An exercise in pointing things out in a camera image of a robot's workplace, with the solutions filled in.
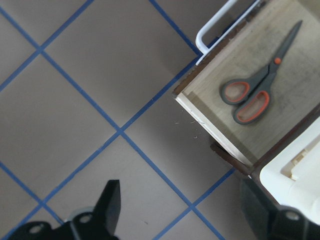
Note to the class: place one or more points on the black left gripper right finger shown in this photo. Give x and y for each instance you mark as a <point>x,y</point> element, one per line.
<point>258,209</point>

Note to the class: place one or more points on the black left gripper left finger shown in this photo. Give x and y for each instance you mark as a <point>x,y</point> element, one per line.
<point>108,207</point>

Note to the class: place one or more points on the orange grey scissors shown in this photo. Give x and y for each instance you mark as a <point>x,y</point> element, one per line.
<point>252,95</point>

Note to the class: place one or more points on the light wooden drawer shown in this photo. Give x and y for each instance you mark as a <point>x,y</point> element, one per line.
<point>295,92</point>

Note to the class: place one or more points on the white plastic tray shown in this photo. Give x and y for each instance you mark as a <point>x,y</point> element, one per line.
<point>293,176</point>

